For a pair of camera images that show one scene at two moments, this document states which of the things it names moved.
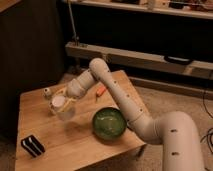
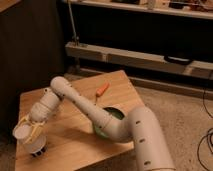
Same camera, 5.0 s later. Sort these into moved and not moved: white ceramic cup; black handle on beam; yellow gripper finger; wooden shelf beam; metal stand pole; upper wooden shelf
Moved: white ceramic cup; yellow gripper finger
Not moved: metal stand pole; black handle on beam; upper wooden shelf; wooden shelf beam
